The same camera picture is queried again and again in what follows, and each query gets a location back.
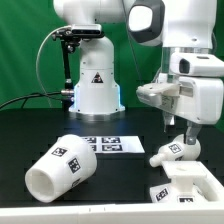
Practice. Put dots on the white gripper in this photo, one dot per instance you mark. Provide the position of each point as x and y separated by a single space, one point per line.
199 100

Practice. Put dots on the white lamp bulb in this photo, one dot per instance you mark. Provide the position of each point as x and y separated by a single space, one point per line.
176 150

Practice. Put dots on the white lamp base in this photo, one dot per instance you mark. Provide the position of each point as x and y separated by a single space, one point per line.
181 188

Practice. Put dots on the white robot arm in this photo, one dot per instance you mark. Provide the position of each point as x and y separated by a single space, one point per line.
184 26

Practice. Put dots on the white lamp shade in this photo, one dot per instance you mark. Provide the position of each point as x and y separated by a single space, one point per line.
70 161

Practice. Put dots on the white marker sheet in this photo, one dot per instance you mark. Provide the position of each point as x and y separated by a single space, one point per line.
100 144

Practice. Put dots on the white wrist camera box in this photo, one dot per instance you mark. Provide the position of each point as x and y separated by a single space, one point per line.
196 65

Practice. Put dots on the white table border frame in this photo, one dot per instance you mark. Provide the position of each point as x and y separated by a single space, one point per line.
209 212

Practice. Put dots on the black camera stand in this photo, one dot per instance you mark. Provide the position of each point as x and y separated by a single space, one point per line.
67 66

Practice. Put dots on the black camera on stand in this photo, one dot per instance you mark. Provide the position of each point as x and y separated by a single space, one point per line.
87 31

